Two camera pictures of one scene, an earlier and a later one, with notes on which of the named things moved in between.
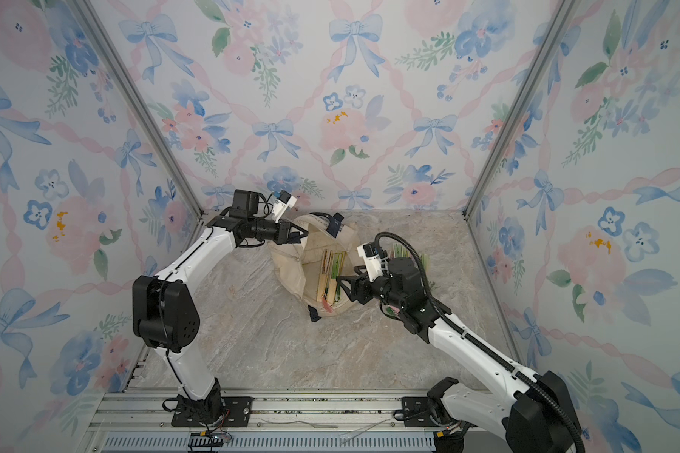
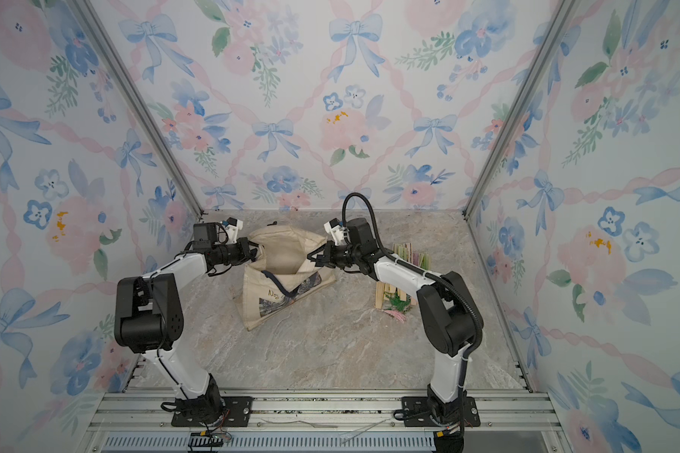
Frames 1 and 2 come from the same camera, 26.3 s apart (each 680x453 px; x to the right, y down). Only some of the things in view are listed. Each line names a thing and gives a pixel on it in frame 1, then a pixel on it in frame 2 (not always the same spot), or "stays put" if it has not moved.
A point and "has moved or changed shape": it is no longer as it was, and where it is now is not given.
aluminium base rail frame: x=284 y=421 stays put
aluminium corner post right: x=563 y=18 stays put
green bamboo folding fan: x=426 y=263 stays put
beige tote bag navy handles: x=309 y=270 has moved or changed shape
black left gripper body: x=272 y=231 -> x=234 y=254
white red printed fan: x=327 y=260 has moved or changed shape
